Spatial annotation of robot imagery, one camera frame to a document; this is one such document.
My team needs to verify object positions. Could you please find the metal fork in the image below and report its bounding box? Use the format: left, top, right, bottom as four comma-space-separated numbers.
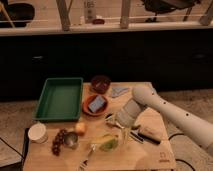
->
78, 144, 96, 171

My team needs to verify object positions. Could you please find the grey blue cloth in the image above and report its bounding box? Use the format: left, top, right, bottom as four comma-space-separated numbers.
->
111, 86, 129, 98

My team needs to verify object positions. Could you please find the white paper cup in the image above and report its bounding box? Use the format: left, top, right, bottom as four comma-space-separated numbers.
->
28, 123, 48, 143

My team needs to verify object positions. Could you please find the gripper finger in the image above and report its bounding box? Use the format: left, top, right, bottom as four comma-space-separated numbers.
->
106, 122, 124, 129
105, 113, 116, 119

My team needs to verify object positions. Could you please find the yellow banana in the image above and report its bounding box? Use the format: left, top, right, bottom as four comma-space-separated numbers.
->
91, 134, 118, 144

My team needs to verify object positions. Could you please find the red grapes bunch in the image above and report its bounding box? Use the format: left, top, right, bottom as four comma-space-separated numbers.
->
51, 129, 67, 156

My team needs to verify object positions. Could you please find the small orange fruit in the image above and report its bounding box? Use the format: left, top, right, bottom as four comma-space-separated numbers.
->
75, 122, 87, 136

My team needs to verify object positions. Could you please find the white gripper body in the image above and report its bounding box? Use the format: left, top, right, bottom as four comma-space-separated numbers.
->
115, 99, 147, 127

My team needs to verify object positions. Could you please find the black office chair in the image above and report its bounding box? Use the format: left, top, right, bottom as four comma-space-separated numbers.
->
0, 0, 35, 28

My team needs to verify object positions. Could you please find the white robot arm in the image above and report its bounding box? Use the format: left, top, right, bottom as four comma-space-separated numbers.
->
106, 84, 213, 157

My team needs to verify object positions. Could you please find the blue sponge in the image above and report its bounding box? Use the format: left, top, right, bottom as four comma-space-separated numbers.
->
88, 96, 106, 113

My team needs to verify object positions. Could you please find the dark red bowl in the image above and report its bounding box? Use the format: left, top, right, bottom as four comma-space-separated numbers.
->
91, 75, 111, 94

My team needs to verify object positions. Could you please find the small metal cup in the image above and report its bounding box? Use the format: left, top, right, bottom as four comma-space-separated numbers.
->
64, 132, 78, 149

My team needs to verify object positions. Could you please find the green plastic tray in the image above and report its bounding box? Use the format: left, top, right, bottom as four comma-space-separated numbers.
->
34, 77, 83, 122

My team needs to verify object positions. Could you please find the orange bowl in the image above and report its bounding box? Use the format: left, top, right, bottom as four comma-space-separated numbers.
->
82, 95, 108, 116

